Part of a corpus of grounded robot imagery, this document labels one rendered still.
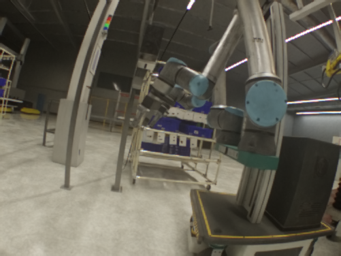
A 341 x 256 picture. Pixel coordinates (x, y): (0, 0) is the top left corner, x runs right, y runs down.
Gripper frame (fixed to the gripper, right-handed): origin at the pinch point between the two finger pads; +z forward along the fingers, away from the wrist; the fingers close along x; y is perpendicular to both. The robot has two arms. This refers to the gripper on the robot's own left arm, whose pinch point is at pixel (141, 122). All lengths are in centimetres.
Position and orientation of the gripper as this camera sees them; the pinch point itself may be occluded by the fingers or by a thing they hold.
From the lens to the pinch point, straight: 83.5
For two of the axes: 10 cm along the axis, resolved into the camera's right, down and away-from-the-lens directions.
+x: -2.3, 0.7, -9.7
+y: -8.2, -5.6, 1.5
